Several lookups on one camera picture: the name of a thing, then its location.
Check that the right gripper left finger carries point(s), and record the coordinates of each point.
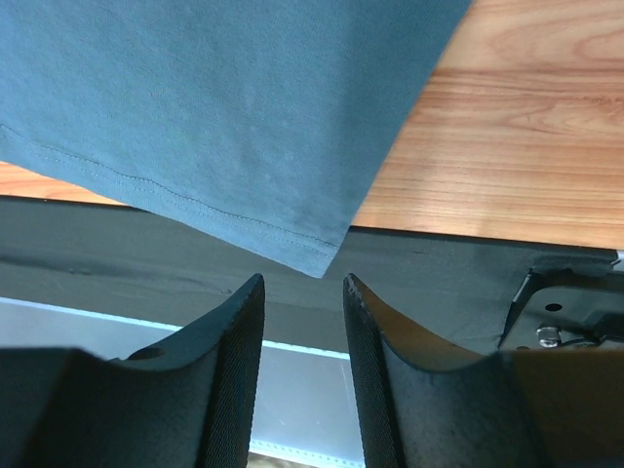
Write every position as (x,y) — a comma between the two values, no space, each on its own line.
(184,401)

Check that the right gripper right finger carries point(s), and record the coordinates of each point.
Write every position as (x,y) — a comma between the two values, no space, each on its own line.
(423,401)

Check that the grey blue t shirt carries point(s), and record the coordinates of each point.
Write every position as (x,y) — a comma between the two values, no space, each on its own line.
(261,123)

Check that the black cloth strip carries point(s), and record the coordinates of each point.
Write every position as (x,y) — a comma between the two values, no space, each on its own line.
(126,262)

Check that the grey slotted cable duct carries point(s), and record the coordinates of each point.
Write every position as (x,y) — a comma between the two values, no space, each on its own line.
(302,456)

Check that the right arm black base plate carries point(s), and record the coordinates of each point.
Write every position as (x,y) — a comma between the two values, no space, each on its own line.
(565,310)

